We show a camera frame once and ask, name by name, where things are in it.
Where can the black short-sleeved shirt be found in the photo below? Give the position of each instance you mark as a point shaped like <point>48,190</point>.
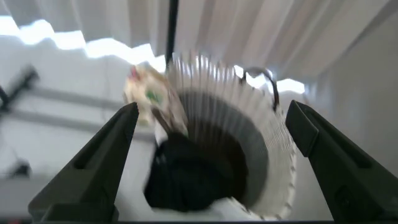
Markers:
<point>186,174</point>

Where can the cream printed garment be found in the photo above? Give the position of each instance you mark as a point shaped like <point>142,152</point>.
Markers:
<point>149,90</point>

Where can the white curtain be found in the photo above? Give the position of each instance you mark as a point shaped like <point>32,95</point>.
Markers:
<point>248,31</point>

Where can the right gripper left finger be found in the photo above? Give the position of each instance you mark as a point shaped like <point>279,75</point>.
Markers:
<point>87,186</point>

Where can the white laundry basket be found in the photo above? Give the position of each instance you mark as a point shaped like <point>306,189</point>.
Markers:
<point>273,161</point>

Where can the black clothes rack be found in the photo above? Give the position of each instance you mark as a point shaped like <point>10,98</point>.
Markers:
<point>171,31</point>

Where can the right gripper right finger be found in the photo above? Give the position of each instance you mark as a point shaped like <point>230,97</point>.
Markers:
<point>351,180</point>

